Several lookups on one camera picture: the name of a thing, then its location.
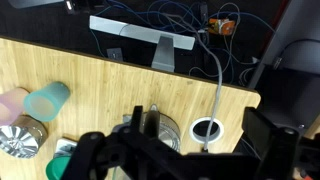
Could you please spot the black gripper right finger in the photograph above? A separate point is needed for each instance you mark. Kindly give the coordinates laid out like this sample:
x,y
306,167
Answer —
x,y
280,150

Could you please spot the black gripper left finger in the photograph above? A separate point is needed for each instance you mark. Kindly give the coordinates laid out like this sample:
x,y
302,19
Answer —
x,y
100,156

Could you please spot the translucent blue plastic cup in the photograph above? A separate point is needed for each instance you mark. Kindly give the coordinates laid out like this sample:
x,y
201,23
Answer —
x,y
45,103

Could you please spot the green plastic plate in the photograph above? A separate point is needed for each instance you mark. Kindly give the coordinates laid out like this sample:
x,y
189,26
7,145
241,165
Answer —
x,y
56,168

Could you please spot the translucent pink plastic cup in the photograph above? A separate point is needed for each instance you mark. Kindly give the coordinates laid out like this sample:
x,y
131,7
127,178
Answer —
x,y
10,105

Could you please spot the steel pot with lid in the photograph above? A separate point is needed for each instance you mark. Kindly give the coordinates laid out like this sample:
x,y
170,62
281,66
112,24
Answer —
x,y
20,140

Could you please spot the dark grey cabinet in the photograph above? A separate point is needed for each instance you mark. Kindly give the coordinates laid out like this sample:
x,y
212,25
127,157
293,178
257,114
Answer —
x,y
296,53

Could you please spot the grey floor outlet box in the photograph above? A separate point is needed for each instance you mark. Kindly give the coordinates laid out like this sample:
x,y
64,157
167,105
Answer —
x,y
115,54

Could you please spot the orange small object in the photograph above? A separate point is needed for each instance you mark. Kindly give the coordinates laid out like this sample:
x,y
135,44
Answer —
x,y
221,26

